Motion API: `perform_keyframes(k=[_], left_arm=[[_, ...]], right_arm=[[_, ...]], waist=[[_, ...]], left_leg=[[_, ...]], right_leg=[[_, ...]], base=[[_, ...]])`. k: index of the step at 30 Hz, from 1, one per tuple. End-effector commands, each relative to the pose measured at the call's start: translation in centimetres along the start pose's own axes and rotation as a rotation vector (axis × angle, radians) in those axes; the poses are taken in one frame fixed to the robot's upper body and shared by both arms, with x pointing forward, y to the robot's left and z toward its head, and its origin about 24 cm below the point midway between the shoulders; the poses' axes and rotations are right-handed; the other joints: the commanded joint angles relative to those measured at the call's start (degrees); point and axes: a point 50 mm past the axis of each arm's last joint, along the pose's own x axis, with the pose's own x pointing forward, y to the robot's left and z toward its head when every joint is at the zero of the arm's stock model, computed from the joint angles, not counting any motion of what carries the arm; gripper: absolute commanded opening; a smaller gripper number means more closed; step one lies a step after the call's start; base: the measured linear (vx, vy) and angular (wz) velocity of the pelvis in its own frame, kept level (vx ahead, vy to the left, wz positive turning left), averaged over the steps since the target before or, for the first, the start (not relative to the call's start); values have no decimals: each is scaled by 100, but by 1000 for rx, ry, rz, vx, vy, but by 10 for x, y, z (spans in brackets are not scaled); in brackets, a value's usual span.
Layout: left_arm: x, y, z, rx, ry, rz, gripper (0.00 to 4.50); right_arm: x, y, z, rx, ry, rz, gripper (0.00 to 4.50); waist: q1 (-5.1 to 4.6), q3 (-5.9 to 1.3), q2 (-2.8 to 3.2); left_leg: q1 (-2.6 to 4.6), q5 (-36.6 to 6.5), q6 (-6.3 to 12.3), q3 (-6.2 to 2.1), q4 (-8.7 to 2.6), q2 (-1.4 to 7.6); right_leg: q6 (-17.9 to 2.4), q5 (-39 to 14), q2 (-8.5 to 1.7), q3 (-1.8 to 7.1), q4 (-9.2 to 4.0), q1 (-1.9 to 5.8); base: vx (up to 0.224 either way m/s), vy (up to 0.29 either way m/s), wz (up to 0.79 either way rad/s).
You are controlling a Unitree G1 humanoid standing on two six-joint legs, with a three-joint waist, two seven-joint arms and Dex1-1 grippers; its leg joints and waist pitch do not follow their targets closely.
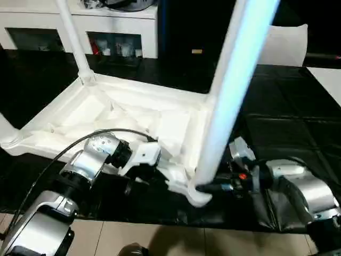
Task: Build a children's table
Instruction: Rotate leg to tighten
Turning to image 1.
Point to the dark rounded robot base part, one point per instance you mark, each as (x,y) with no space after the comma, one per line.
(133,250)

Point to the dark grey helmet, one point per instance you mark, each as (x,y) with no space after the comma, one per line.
(130,4)

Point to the white plastic table leg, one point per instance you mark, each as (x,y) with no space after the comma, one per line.
(234,93)
(225,53)
(72,34)
(6,128)

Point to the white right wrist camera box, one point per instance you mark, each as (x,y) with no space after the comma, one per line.
(241,150)

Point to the black bar with red light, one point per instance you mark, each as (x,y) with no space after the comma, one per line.
(323,56)

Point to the black mat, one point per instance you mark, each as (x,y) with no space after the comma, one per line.
(293,120)

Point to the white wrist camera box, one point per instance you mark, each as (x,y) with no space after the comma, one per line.
(241,150)
(145,153)

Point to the white flat board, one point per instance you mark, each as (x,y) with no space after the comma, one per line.
(327,82)

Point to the white cabinet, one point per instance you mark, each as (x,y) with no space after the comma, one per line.
(120,21)

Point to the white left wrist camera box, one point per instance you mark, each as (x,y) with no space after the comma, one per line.
(145,153)

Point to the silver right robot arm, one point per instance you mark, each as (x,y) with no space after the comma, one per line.
(314,192)

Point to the small tan label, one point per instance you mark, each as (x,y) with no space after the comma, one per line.
(196,51)

